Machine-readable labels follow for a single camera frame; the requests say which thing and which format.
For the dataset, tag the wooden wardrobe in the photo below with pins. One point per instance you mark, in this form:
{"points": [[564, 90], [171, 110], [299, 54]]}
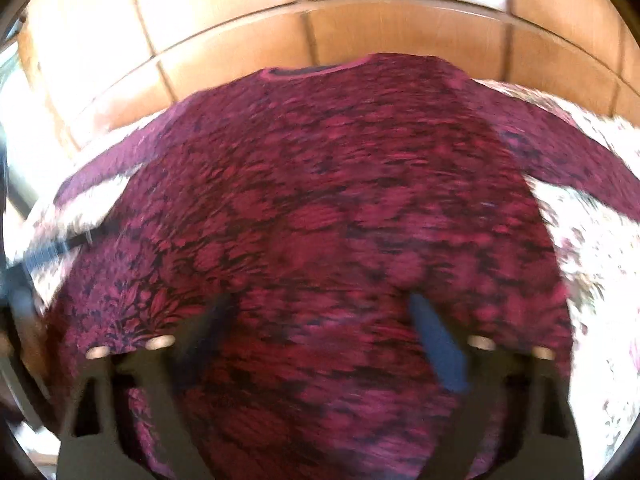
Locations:
{"points": [[310, 15]]}

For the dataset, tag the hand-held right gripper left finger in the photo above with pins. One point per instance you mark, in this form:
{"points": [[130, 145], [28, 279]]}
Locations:
{"points": [[212, 327]]}

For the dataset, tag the small-flowered white bedsheet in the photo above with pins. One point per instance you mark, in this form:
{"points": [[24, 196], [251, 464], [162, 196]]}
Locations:
{"points": [[590, 260]]}

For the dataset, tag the magenta black patterned sweater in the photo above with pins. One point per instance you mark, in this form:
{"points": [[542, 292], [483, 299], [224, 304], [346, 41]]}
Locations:
{"points": [[320, 200]]}

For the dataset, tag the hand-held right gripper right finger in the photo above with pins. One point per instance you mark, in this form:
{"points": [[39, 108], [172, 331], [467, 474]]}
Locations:
{"points": [[442, 347]]}

